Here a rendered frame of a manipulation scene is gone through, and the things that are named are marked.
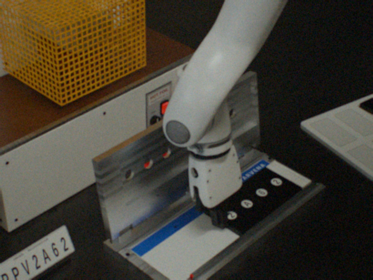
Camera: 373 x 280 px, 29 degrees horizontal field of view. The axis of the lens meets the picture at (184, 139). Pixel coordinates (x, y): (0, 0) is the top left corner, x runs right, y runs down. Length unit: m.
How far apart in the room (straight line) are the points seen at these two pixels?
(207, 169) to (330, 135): 0.50
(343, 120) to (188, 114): 0.69
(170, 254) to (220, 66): 0.40
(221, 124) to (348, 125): 0.57
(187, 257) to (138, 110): 0.36
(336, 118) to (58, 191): 0.70
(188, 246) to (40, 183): 0.32
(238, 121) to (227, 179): 0.23
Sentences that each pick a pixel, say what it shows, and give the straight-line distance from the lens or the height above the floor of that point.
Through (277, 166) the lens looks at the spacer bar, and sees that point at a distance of 1.58.
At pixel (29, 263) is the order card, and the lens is 1.36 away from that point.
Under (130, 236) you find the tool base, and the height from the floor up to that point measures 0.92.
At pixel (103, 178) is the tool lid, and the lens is 1.30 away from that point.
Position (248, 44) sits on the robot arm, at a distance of 1.17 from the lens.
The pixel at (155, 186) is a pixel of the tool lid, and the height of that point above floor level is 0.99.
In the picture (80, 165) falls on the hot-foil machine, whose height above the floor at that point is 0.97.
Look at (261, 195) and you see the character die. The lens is 1.49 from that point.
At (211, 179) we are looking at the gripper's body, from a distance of 1.32.
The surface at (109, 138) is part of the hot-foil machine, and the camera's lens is 1.52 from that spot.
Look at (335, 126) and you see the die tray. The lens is 1.76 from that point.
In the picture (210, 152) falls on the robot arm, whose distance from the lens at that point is 1.29.
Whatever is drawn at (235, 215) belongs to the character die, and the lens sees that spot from 1.44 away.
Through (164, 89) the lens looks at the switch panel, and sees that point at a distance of 1.58.
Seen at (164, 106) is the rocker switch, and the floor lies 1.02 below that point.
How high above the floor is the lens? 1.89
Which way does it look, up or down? 36 degrees down
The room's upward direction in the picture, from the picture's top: 1 degrees clockwise
